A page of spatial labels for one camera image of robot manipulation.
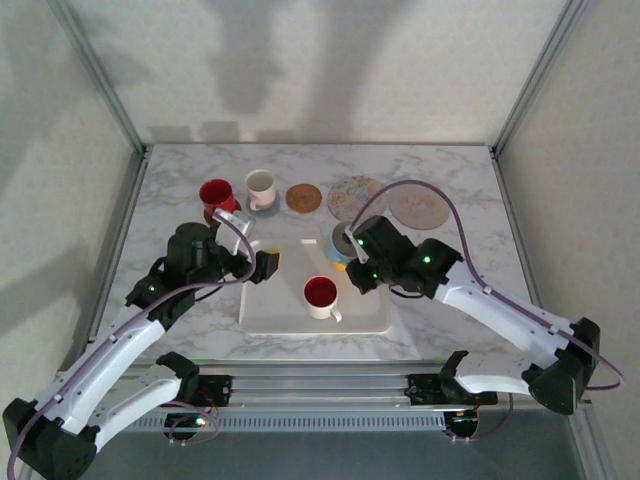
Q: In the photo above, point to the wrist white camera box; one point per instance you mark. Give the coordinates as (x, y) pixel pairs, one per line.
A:
(361, 252)
(232, 217)

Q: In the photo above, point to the controller board with orange light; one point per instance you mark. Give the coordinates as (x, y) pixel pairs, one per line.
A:
(462, 422)

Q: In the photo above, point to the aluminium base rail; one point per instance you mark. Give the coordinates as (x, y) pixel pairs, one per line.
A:
(320, 385)

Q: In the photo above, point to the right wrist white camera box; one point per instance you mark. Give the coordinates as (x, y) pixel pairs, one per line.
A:
(361, 252)

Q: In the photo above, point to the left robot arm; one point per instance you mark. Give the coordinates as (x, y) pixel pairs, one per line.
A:
(110, 365)

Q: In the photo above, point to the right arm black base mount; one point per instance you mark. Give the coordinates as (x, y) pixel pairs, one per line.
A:
(425, 390)

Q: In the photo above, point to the colourful floral round coaster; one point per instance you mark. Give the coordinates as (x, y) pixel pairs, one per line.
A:
(345, 192)

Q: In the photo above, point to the light blue mug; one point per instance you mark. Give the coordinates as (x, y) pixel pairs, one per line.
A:
(331, 250)

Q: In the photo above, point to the pale pink round coaster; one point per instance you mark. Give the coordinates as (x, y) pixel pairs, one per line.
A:
(420, 210)

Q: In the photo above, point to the white rectangular tray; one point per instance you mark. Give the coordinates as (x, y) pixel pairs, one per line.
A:
(280, 310)

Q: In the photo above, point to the pale pink mug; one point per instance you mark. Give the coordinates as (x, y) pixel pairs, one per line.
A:
(260, 182)

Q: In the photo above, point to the white mug with red inside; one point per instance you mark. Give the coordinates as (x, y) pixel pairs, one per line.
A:
(320, 292)

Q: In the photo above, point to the controller board with green light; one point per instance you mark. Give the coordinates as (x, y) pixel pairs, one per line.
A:
(192, 422)

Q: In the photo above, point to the grey table side rail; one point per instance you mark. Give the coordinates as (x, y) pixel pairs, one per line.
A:
(514, 200)
(121, 225)

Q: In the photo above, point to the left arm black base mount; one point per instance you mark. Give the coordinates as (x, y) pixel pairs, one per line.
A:
(215, 390)

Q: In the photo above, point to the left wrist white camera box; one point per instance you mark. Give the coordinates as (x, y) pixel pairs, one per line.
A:
(232, 217)

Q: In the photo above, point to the light brown cork coaster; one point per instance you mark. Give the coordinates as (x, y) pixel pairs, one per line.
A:
(303, 197)

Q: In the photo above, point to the aluminium frame post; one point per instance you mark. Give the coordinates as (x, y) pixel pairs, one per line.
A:
(540, 75)
(95, 65)

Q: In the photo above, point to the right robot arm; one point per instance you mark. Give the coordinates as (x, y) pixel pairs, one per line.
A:
(495, 315)

